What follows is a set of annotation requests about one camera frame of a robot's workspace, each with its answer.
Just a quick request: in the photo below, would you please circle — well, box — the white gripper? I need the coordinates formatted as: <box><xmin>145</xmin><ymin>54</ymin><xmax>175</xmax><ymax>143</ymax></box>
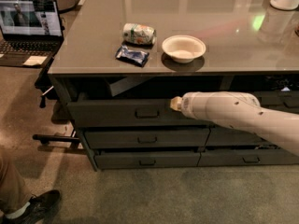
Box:
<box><xmin>170</xmin><ymin>92</ymin><xmax>206</xmax><ymax>119</ymax></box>

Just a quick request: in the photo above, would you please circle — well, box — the black sneaker shoe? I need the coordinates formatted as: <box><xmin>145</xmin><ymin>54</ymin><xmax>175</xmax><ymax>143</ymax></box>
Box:
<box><xmin>2</xmin><ymin>189</ymin><xmax>61</xmax><ymax>224</ymax></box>

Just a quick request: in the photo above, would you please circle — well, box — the white sock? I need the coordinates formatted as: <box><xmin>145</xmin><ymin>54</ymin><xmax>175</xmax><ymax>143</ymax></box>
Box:
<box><xmin>5</xmin><ymin>202</ymin><xmax>30</xmax><ymax>219</ymax></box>

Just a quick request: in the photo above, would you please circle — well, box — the black open laptop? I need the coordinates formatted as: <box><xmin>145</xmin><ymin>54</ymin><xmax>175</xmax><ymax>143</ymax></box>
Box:
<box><xmin>0</xmin><ymin>0</ymin><xmax>64</xmax><ymax>67</ymax></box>

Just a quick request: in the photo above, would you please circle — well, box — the white sticky note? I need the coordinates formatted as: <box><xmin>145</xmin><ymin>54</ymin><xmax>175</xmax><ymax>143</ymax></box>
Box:
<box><xmin>23</xmin><ymin>56</ymin><xmax>47</xmax><ymax>66</ymax></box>

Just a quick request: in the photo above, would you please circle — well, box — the white paper bowl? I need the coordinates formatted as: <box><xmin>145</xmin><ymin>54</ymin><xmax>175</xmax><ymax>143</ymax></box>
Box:
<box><xmin>162</xmin><ymin>35</ymin><xmax>206</xmax><ymax>63</ymax></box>

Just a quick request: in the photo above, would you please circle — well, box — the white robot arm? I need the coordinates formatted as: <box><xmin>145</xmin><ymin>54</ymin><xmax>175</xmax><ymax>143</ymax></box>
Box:
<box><xmin>170</xmin><ymin>91</ymin><xmax>299</xmax><ymax>156</ymax></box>

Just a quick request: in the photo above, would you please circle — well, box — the brown trouser leg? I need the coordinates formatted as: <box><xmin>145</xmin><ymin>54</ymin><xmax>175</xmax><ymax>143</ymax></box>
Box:
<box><xmin>0</xmin><ymin>150</ymin><xmax>31</xmax><ymax>214</ymax></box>

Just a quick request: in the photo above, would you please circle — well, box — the grey drawer cabinet frame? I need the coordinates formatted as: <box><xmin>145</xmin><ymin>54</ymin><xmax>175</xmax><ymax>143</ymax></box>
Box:
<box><xmin>52</xmin><ymin>75</ymin><xmax>287</xmax><ymax>169</ymax></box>

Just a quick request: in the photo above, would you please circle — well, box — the blue snack packet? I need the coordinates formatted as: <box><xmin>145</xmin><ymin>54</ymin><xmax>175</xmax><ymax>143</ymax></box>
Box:
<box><xmin>115</xmin><ymin>45</ymin><xmax>150</xmax><ymax>67</ymax></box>

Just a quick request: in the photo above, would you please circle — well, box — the crushed green white can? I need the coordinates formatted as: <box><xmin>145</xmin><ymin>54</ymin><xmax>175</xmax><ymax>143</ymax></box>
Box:
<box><xmin>122</xmin><ymin>23</ymin><xmax>156</xmax><ymax>45</ymax></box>

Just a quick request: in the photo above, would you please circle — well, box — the grey tray inside drawer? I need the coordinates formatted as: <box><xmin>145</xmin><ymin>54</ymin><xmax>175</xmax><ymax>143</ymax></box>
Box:
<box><xmin>106</xmin><ymin>77</ymin><xmax>150</xmax><ymax>96</ymax></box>

